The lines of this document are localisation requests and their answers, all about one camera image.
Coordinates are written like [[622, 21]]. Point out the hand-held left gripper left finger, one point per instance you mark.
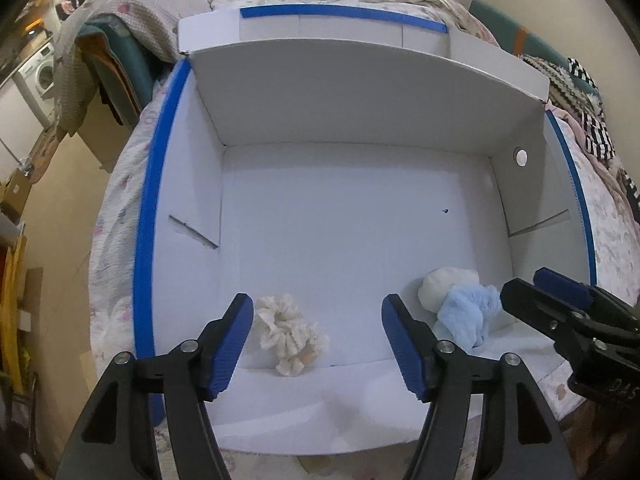
[[229, 347]]

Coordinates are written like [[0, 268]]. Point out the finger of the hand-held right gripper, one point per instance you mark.
[[535, 305], [562, 285]]

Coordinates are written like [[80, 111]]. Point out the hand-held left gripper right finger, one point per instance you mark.
[[400, 340]]

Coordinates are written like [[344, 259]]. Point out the cream ruffled scrunchie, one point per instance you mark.
[[290, 332]]

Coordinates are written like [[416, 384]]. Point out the light blue fluffy scrunchie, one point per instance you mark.
[[467, 315]]

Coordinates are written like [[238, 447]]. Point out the white cardboard box blue edges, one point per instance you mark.
[[330, 210]]

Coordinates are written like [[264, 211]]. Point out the black white striped cloth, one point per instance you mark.
[[597, 130]]

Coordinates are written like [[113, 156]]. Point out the crochet knitted blanket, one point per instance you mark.
[[550, 77]]

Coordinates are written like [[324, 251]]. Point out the yellow wooden rack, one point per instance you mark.
[[11, 310]]

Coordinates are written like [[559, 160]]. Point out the cream bed footboard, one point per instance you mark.
[[97, 135]]

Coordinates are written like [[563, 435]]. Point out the teal headboard cushion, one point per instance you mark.
[[500, 22]]

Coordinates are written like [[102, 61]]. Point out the white washing machine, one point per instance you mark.
[[40, 70]]

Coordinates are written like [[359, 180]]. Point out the crumpled floral duvet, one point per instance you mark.
[[145, 5]]

